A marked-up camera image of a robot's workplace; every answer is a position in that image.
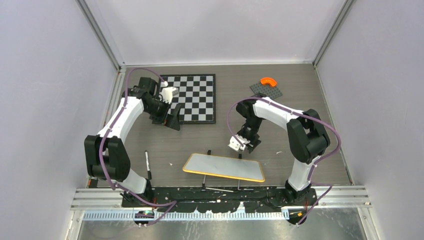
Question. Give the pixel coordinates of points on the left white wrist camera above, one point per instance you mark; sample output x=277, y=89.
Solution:
x=168, y=93

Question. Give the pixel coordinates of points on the grey lego baseplate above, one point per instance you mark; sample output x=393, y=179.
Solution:
x=266, y=90

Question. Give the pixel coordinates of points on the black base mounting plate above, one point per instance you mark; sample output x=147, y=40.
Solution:
x=253, y=199

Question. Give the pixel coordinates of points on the yellow framed whiteboard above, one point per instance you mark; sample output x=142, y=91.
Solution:
x=224, y=167

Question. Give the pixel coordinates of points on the black white checkerboard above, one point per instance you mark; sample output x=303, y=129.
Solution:
x=197, y=97

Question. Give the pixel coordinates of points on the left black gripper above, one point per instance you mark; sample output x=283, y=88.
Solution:
x=171, y=121

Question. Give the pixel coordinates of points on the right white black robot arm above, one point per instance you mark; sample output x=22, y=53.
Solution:
x=307, y=137

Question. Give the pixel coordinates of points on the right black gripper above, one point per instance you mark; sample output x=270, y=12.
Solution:
x=254, y=142

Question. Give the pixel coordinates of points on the orange curved block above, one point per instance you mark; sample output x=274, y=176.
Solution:
x=268, y=81

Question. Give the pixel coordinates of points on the black white marker pen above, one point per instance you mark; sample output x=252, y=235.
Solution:
x=149, y=173

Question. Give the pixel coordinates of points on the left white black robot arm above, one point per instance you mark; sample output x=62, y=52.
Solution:
x=105, y=153

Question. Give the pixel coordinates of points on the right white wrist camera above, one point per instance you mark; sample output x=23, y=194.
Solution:
x=238, y=143

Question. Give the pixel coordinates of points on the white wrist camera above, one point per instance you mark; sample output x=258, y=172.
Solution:
x=168, y=93
x=238, y=143

